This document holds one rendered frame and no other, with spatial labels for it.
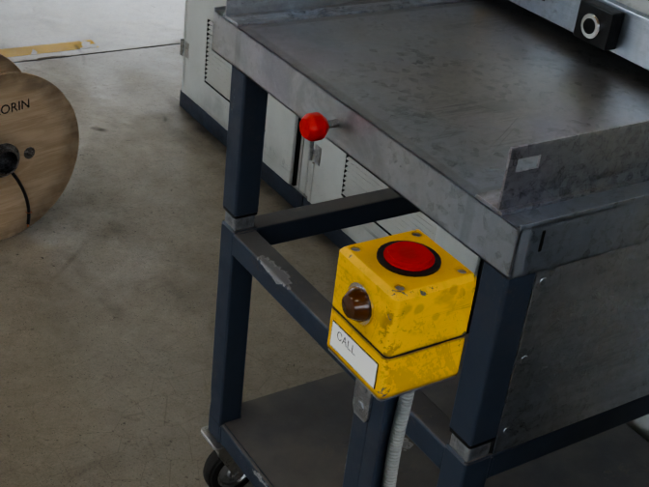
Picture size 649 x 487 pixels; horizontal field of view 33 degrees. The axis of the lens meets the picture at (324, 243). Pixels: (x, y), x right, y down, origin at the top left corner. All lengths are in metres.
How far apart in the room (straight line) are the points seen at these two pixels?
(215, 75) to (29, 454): 1.36
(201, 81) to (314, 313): 1.73
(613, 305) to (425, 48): 0.42
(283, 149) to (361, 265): 1.90
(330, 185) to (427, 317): 1.74
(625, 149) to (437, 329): 0.37
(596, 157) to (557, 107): 0.22
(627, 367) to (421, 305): 0.56
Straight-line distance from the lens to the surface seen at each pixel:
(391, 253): 0.83
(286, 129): 2.69
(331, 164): 2.54
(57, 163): 2.58
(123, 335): 2.26
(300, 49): 1.37
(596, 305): 1.22
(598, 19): 1.45
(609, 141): 1.11
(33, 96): 2.48
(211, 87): 3.03
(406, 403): 0.91
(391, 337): 0.81
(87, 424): 2.05
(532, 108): 1.30
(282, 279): 1.48
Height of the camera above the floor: 1.33
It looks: 30 degrees down
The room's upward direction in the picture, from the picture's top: 7 degrees clockwise
